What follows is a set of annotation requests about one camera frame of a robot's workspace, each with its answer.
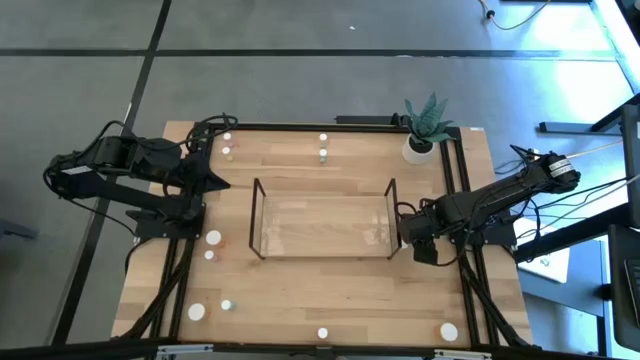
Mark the black desk leg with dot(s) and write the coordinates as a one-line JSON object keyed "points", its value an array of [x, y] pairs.
{"points": [[575, 128]]}

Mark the long black bar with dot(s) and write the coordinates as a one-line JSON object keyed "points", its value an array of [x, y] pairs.
{"points": [[365, 120]]}

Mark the small pink medicine bottle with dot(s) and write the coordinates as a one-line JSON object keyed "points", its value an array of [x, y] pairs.
{"points": [[227, 136], [322, 333], [209, 255]]}

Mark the black desk beam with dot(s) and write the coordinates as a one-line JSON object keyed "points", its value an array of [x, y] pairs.
{"points": [[575, 234]]}

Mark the green plant in white pot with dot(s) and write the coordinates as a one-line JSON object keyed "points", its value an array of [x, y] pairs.
{"points": [[419, 150]]}

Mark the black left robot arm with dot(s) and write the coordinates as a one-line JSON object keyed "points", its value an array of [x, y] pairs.
{"points": [[120, 152]]}

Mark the black monitor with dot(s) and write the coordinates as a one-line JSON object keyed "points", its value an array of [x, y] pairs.
{"points": [[631, 165]]}

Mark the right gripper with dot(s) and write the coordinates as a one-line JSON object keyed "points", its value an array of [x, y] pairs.
{"points": [[427, 222]]}

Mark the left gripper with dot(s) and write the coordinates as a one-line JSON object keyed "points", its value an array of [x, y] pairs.
{"points": [[192, 172]]}

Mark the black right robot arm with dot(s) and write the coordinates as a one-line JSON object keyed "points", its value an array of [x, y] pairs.
{"points": [[500, 195]]}

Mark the small green medicine bottle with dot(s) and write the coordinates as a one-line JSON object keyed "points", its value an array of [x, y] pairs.
{"points": [[226, 304], [323, 152]]}

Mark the grey floor object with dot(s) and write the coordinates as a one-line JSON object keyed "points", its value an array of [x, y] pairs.
{"points": [[15, 230]]}

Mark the grey desk panel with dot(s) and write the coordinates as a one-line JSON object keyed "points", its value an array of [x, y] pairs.
{"points": [[565, 295]]}

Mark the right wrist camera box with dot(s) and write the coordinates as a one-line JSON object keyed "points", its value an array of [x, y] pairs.
{"points": [[426, 252]]}

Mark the silver metal bracket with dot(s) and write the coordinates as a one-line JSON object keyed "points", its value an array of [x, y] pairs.
{"points": [[182, 348], [462, 354]]}

